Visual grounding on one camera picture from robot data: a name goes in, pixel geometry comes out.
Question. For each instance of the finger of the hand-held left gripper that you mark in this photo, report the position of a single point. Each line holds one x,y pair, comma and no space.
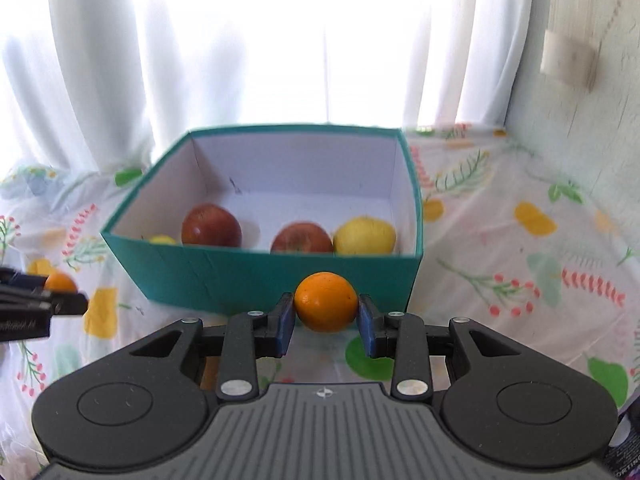
20,279
65,302

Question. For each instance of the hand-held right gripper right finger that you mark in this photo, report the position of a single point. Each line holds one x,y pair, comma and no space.
367,330

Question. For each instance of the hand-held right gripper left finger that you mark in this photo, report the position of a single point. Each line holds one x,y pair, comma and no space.
285,324

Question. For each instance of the tangerine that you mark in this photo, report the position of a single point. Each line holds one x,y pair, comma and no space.
326,305
61,282

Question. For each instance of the red apple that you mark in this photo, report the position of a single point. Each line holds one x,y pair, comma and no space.
211,225
301,239

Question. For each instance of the teal cardboard box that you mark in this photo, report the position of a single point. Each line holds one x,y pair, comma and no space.
200,275

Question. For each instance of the yellow pear with brown spots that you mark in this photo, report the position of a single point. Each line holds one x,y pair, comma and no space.
162,240

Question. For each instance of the white floral tablecloth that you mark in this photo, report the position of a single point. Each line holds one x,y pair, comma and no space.
500,260

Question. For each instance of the white curtain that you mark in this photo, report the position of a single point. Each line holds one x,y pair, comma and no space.
125,60

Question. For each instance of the purple patterned packet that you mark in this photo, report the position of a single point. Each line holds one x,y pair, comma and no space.
625,460

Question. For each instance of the beige wall fixture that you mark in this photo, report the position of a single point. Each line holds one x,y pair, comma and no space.
570,60

